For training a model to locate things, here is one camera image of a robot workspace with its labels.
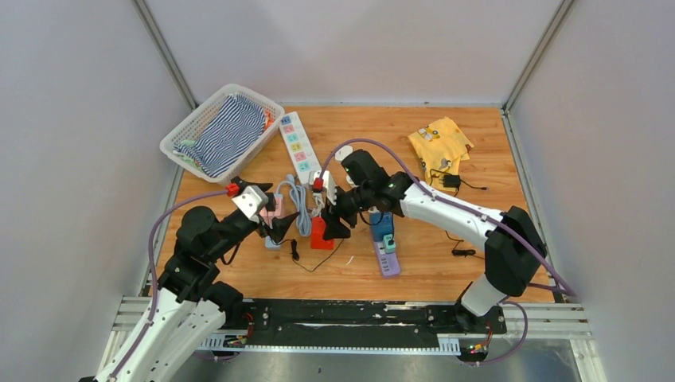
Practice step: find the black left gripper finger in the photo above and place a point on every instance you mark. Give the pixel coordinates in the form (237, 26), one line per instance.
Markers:
(239, 186)
(280, 226)

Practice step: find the teal charger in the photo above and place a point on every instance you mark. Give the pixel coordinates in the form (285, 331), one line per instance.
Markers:
(388, 244)

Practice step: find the small black power adapter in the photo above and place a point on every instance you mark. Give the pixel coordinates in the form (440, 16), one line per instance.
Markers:
(270, 206)

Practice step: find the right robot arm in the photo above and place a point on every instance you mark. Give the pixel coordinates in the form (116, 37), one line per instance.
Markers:
(512, 247)

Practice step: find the red cube socket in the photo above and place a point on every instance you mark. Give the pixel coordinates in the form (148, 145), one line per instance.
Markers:
(317, 241)

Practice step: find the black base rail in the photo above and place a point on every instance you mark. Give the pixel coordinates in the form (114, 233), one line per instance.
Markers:
(332, 326)

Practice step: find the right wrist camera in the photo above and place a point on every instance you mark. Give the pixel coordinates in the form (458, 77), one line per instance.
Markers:
(322, 183)

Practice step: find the white square adapter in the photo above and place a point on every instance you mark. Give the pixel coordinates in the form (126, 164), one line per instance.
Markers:
(343, 153)

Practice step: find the white plastic basket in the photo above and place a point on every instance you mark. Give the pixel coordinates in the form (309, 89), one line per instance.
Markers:
(192, 126)

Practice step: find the pink cube socket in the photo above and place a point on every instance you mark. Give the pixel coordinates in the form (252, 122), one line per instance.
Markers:
(279, 213)

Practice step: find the yellow cloth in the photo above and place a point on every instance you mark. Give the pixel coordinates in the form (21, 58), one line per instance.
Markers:
(440, 147)

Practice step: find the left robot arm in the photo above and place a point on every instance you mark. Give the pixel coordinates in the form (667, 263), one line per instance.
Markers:
(188, 304)

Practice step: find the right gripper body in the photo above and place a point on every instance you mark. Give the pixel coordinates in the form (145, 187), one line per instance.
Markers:
(349, 204)

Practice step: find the white adapter with coiled cable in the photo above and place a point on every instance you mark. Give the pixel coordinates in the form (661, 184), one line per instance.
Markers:
(350, 181)

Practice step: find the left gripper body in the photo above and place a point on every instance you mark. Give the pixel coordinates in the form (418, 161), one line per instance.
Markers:
(263, 228)

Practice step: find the striped cloth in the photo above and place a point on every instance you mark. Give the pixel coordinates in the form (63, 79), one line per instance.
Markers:
(237, 125)

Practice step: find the blue cube socket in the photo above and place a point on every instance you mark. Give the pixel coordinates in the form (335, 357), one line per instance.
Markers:
(381, 224)

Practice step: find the white colourful power strip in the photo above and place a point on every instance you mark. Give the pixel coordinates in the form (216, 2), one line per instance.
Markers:
(301, 152)

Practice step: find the purple power bank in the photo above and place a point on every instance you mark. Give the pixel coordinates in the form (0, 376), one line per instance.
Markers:
(387, 262)

